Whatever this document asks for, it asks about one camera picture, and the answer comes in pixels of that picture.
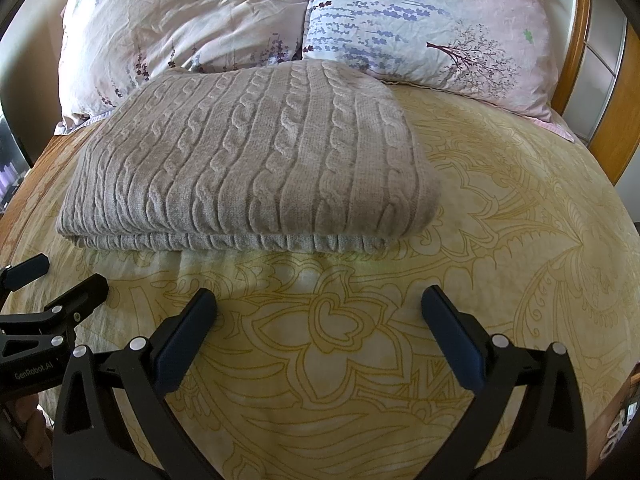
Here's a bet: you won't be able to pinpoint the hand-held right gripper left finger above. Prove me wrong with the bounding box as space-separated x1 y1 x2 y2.
52 287 219 480

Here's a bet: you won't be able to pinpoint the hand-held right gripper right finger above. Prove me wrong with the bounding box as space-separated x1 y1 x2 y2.
420 285 589 480

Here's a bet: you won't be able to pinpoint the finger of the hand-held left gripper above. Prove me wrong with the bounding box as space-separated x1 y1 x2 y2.
0 254 51 295
0 274 110 337

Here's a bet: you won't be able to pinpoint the beige textured blanket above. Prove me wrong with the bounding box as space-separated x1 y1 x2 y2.
55 59 442 254

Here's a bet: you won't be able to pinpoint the person's left hand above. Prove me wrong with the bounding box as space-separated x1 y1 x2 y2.
9 391 54 463

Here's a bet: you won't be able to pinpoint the yellow patterned bedsheet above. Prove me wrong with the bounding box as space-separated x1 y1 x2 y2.
0 82 640 480

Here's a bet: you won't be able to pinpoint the wooden headboard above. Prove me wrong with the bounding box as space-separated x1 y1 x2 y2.
549 0 640 187

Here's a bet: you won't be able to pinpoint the pink floral pillow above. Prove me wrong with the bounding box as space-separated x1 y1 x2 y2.
53 0 322 137

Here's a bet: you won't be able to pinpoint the pale blue tree-print pillow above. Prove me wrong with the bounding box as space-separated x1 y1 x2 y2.
299 0 577 142

